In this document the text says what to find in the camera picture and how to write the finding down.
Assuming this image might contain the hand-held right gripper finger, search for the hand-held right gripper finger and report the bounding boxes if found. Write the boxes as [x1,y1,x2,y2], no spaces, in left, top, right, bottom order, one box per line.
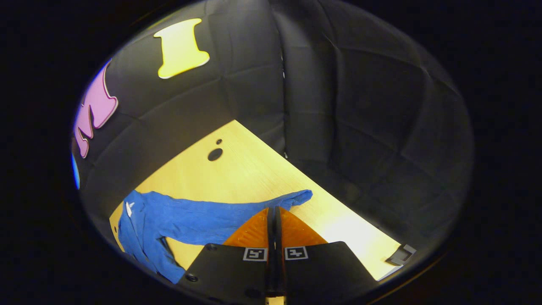
[176,206,277,304]
[276,206,379,304]

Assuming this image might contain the blue button shirt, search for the blue button shirt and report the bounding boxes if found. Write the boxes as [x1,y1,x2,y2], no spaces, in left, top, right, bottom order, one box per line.
[118,189,314,284]

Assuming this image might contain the black backdrop cloth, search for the black backdrop cloth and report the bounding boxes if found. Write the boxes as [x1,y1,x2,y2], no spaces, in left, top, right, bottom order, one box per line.
[71,0,474,272]

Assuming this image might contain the small dark grey bracket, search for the small dark grey bracket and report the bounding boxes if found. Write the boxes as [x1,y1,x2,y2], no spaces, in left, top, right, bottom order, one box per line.
[385,244,418,267]

